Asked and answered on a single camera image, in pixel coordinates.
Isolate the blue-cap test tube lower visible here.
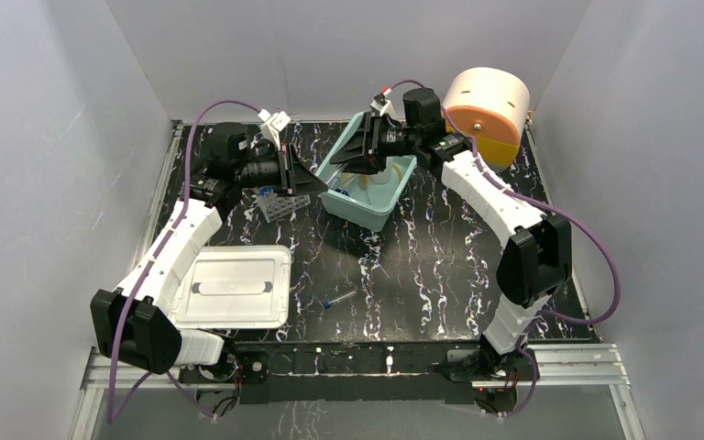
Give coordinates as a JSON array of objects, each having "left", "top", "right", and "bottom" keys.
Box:
[{"left": 323, "top": 290, "right": 357, "bottom": 309}]

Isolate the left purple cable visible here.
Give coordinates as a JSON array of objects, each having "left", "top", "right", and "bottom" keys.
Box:
[{"left": 106, "top": 100, "right": 265, "bottom": 425}]

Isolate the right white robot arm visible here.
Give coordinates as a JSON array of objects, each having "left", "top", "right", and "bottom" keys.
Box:
[{"left": 328, "top": 87, "right": 572, "bottom": 381}]

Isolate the aluminium frame rail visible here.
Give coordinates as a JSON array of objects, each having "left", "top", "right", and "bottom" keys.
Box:
[{"left": 69, "top": 344, "right": 645, "bottom": 439}]

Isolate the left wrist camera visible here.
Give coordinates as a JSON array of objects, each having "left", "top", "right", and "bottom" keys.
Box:
[{"left": 258, "top": 109, "right": 292, "bottom": 149}]

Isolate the white bin lid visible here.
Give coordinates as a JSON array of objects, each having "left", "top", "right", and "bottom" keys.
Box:
[{"left": 170, "top": 245, "right": 292, "bottom": 330}]

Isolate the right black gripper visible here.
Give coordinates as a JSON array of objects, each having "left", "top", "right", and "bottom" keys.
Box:
[{"left": 328, "top": 112, "right": 420, "bottom": 177}]

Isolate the purple cable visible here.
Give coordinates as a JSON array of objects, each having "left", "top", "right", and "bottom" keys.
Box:
[
  {"left": 388, "top": 79, "right": 622, "bottom": 419},
  {"left": 106, "top": 100, "right": 265, "bottom": 425}
]

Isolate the red-cap wash bottle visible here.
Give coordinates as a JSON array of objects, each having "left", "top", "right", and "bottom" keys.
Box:
[{"left": 369, "top": 170, "right": 392, "bottom": 185}]

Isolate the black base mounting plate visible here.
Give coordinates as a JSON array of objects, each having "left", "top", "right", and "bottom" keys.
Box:
[{"left": 233, "top": 341, "right": 532, "bottom": 409}]

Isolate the tan rubber tubing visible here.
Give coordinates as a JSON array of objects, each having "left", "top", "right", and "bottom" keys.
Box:
[{"left": 341, "top": 163, "right": 403, "bottom": 186}]

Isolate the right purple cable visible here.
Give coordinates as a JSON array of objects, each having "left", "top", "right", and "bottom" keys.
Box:
[{"left": 388, "top": 79, "right": 622, "bottom": 419}]

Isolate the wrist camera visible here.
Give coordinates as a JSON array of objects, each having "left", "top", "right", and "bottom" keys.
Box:
[
  {"left": 258, "top": 109, "right": 292, "bottom": 149},
  {"left": 369, "top": 87, "right": 396, "bottom": 118}
]

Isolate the round orange yellow drawer cabinet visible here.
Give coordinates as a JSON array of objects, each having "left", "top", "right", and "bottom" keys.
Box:
[{"left": 442, "top": 67, "right": 530, "bottom": 172}]

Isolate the blue-base funnel tube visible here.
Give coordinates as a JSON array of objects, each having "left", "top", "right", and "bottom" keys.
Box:
[{"left": 335, "top": 187, "right": 353, "bottom": 199}]

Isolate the clear test tube rack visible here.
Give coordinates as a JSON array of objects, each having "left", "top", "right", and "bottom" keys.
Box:
[{"left": 255, "top": 187, "right": 311, "bottom": 223}]

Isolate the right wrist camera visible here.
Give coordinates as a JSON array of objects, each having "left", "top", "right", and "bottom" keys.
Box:
[{"left": 369, "top": 87, "right": 396, "bottom": 118}]

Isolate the light teal plastic bin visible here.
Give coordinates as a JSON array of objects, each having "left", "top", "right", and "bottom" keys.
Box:
[{"left": 315, "top": 112, "right": 417, "bottom": 232}]

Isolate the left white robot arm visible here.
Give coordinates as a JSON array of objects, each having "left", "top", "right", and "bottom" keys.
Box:
[{"left": 90, "top": 122, "right": 327, "bottom": 385}]

